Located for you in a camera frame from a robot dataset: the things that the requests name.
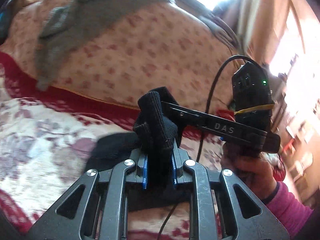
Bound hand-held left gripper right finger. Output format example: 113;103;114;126
172;145;291;240

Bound person's right forearm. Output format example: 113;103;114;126
261;181;315;240

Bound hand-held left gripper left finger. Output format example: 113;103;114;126
30;149;148;240

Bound grey cloth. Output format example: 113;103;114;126
200;14;242;52

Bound grey fleece garment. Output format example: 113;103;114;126
34;0;175;92

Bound red white floral blanket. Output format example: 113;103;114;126
0;51;287;240

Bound black pants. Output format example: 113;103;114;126
85;86;193;212

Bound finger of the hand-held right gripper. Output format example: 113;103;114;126
160;101;208;131

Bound black cable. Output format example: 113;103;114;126
160;55;262;233

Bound person's right hand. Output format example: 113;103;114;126
222;144;278;201

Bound pink floral quilt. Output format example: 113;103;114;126
0;0;250;111

